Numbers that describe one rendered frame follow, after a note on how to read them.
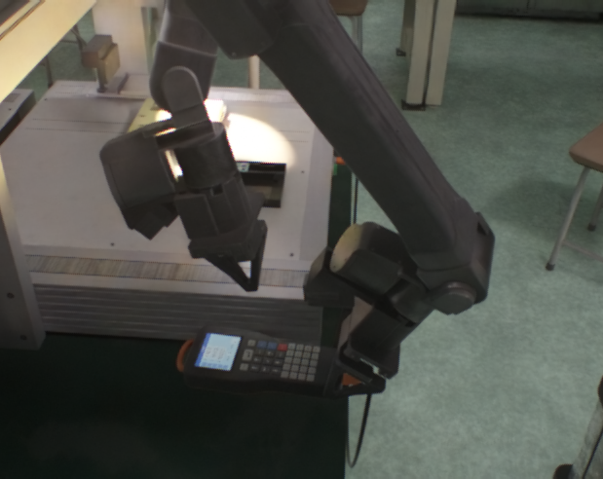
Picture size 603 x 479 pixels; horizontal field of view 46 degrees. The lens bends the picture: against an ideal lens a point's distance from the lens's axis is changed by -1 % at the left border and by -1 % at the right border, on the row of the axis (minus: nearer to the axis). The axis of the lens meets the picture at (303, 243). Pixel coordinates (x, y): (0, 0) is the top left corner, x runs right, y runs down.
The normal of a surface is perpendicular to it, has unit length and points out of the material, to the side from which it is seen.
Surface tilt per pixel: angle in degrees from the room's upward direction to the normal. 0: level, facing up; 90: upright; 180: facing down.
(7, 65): 90
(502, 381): 0
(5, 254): 90
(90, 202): 0
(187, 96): 70
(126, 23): 90
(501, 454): 0
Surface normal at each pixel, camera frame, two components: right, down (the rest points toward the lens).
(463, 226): 0.80, -0.13
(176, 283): 0.02, -0.81
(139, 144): 0.16, 0.29
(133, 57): -0.07, 0.58
